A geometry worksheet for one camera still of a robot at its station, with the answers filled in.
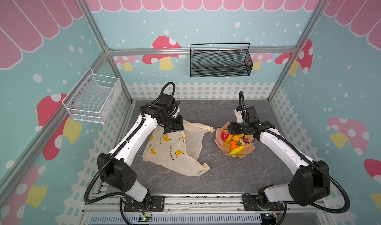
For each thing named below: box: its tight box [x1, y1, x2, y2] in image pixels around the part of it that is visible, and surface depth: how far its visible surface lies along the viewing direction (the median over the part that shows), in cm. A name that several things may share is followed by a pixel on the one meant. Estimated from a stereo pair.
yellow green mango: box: [229, 144, 247, 155], surface depth 89 cm
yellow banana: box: [224, 133, 233, 147], surface depth 96 cm
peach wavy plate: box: [214, 121, 255, 158], surface depth 92 cm
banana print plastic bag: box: [142, 119, 215, 177], surface depth 82 cm
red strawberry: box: [220, 129, 230, 142], surface depth 96 cm
